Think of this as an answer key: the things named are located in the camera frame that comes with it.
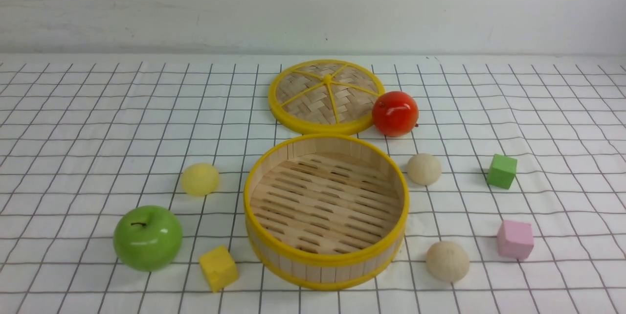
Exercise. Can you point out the yellow bamboo steamer tray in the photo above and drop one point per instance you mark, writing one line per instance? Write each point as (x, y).
(326, 211)

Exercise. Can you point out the green apple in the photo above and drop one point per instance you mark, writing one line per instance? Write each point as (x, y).
(147, 238)

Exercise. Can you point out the red tomato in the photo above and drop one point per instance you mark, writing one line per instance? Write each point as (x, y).
(395, 113)

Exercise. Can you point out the white grid-pattern tablecloth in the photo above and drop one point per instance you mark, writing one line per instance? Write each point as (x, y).
(86, 138)

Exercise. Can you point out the beige bun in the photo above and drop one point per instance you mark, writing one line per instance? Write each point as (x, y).
(423, 169)
(447, 261)

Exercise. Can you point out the yellow woven steamer lid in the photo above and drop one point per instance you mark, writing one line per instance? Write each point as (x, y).
(325, 96)

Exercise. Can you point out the pink cube block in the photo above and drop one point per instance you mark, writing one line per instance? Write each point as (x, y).
(515, 239)

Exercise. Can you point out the yellow bun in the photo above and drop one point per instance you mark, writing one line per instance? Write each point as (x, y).
(200, 179)

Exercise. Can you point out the yellow cube block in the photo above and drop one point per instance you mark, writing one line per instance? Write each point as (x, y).
(219, 268)

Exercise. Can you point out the green cube block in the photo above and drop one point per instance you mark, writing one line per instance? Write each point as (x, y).
(502, 171)

